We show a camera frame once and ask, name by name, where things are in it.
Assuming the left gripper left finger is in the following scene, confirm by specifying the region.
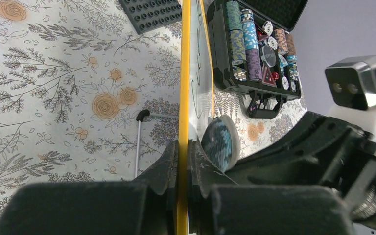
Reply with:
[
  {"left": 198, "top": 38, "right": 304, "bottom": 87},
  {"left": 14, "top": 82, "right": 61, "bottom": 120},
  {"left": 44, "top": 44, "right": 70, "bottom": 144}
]
[{"left": 0, "top": 141, "right": 179, "bottom": 235}]

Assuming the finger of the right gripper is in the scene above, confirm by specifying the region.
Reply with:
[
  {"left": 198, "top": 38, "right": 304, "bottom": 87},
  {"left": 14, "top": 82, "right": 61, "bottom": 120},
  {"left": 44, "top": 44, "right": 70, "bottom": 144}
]
[{"left": 226, "top": 112, "right": 370, "bottom": 186}]

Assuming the floral tablecloth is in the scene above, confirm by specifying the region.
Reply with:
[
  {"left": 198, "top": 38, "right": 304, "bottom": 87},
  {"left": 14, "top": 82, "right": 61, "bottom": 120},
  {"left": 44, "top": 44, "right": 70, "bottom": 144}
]
[{"left": 0, "top": 0, "right": 307, "bottom": 217}]

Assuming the yellow framed whiteboard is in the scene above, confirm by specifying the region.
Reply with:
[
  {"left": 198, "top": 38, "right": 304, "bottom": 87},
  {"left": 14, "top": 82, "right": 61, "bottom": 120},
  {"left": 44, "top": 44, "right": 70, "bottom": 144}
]
[{"left": 176, "top": 0, "right": 214, "bottom": 235}]

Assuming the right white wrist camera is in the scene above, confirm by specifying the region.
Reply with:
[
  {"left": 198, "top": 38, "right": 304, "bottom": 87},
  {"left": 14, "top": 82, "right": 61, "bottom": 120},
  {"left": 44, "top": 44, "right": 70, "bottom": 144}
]
[{"left": 325, "top": 55, "right": 376, "bottom": 141}]

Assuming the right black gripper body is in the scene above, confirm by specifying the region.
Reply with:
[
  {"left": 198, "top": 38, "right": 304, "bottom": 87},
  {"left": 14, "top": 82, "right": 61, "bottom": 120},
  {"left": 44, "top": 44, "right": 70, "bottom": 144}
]
[{"left": 338, "top": 132, "right": 376, "bottom": 230}]

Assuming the black poker chip case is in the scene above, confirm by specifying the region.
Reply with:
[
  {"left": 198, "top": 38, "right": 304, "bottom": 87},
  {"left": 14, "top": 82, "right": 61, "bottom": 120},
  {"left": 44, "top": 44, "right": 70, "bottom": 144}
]
[{"left": 207, "top": 0, "right": 307, "bottom": 119}]

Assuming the dark grey lego baseplate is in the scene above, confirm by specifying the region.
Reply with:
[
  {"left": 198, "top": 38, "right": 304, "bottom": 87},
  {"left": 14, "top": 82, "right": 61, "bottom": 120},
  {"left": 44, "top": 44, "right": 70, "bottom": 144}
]
[{"left": 118, "top": 0, "right": 182, "bottom": 35}]

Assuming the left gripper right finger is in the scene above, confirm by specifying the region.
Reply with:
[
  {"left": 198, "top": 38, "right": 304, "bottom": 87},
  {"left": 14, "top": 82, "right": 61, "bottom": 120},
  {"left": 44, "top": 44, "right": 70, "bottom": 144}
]
[{"left": 187, "top": 140, "right": 353, "bottom": 235}]

